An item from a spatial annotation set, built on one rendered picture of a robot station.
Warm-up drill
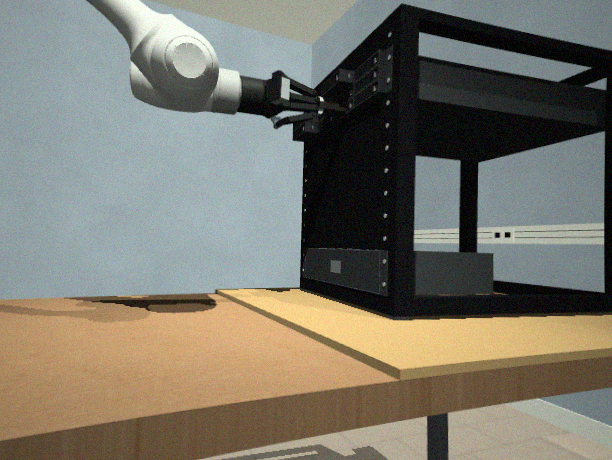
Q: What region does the tan flat board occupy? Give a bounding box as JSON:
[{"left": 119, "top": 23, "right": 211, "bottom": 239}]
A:
[{"left": 215, "top": 287, "right": 612, "bottom": 380}]

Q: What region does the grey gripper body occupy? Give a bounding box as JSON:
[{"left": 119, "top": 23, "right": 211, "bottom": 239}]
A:
[{"left": 237, "top": 75, "right": 285, "bottom": 119}]

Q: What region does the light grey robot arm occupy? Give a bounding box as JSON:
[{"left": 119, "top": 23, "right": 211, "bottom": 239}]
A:
[{"left": 86, "top": 0, "right": 290, "bottom": 115}]

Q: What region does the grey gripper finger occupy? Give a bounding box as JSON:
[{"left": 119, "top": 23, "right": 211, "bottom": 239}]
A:
[
  {"left": 269, "top": 101, "right": 346, "bottom": 129},
  {"left": 283, "top": 73, "right": 346, "bottom": 108}
]

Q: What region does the black server rack frame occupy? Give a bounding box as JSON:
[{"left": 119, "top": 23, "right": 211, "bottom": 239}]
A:
[{"left": 300, "top": 4, "right": 612, "bottom": 320}]

